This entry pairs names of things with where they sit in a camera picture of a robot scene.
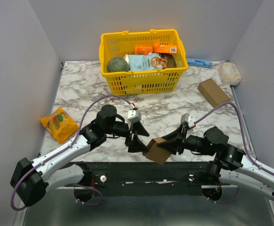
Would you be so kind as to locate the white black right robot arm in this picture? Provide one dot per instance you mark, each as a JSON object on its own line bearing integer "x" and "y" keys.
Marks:
{"x": 231, "y": 165}

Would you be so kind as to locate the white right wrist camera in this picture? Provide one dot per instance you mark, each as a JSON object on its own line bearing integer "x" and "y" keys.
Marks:
{"x": 187, "y": 121}

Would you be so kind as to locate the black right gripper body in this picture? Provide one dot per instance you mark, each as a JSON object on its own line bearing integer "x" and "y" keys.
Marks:
{"x": 180, "y": 142}

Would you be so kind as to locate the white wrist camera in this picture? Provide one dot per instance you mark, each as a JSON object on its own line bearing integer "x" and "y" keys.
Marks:
{"x": 134, "y": 114}
{"x": 187, "y": 121}

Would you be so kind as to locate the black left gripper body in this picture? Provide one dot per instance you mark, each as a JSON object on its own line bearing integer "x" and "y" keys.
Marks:
{"x": 129, "y": 139}

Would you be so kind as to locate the brown cardboard box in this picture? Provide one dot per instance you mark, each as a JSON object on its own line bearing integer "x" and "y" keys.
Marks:
{"x": 213, "y": 93}
{"x": 155, "y": 153}

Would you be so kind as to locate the green round melon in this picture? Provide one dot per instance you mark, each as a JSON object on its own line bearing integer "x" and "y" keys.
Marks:
{"x": 117, "y": 64}

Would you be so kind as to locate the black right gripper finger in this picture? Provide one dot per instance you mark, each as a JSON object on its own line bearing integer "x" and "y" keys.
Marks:
{"x": 173, "y": 135}
{"x": 174, "y": 147}

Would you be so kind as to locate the orange snack box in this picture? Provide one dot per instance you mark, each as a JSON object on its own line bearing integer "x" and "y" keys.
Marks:
{"x": 139, "y": 50}
{"x": 166, "y": 49}

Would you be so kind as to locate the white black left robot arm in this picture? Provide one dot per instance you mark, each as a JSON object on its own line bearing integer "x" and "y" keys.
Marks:
{"x": 32, "y": 179}

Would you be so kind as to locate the beige wrapped bread bag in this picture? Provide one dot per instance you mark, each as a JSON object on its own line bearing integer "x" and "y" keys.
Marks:
{"x": 229, "y": 74}

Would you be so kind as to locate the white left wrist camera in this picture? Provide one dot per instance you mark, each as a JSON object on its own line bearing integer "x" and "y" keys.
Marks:
{"x": 134, "y": 114}

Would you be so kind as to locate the yellow plastic shopping basket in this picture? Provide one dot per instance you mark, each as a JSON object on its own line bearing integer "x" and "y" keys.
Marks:
{"x": 122, "y": 44}

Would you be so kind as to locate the orange gummy candy bag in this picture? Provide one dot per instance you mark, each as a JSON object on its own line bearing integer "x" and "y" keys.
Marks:
{"x": 60, "y": 125}

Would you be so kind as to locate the blue tissue packet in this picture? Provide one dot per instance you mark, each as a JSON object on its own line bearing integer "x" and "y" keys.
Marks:
{"x": 199, "y": 63}

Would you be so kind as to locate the light blue snack bag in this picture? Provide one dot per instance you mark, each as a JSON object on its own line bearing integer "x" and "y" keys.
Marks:
{"x": 150, "y": 62}

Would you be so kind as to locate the orange snack box left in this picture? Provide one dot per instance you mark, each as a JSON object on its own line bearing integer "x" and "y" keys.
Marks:
{"x": 139, "y": 50}

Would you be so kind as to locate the dark brown snack packet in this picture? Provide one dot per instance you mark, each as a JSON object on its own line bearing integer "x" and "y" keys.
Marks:
{"x": 170, "y": 61}

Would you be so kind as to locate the orange snack box right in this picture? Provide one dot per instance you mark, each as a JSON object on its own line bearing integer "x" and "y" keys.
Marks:
{"x": 166, "y": 49}

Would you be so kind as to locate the folded brown cardboard box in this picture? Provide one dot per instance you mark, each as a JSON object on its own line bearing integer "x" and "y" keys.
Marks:
{"x": 213, "y": 93}

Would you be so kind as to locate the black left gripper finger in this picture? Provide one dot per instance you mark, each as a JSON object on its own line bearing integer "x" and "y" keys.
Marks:
{"x": 140, "y": 130}
{"x": 137, "y": 146}

